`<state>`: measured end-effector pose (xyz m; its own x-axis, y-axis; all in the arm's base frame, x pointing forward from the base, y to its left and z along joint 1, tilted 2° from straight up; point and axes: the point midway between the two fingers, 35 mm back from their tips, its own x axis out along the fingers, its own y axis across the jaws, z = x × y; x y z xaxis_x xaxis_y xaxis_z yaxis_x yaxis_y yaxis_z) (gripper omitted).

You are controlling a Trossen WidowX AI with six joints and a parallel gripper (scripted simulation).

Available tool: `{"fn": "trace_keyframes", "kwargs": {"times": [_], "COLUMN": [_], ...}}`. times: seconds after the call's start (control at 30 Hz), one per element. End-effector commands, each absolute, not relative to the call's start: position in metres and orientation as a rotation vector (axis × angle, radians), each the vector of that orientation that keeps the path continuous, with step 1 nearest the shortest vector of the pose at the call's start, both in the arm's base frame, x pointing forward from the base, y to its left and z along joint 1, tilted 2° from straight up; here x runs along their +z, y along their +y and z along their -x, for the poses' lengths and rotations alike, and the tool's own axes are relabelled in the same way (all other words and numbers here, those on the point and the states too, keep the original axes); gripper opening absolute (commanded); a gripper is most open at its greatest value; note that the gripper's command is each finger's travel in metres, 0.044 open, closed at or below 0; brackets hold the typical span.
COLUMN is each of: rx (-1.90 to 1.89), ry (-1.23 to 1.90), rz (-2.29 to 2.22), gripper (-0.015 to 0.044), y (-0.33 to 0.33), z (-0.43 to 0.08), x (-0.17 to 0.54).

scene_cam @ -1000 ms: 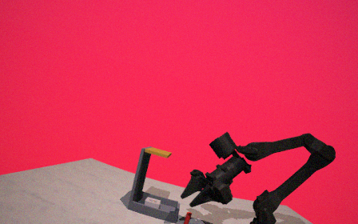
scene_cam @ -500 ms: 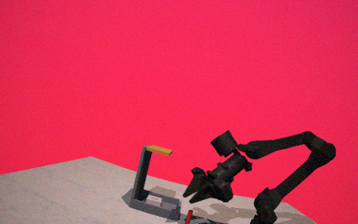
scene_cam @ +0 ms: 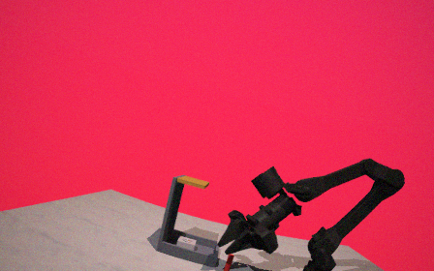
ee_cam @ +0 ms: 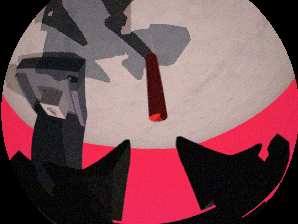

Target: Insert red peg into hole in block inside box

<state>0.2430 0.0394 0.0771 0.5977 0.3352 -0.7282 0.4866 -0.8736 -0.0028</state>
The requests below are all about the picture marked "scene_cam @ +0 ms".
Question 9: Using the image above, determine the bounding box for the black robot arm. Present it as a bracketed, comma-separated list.
[251, 158, 405, 271]

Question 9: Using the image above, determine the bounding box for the dark red peg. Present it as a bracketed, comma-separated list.
[224, 255, 234, 271]

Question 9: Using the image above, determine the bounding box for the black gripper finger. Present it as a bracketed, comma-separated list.
[225, 228, 261, 255]
[217, 219, 242, 247]

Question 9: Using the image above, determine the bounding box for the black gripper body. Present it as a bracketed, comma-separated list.
[228, 204, 281, 254]

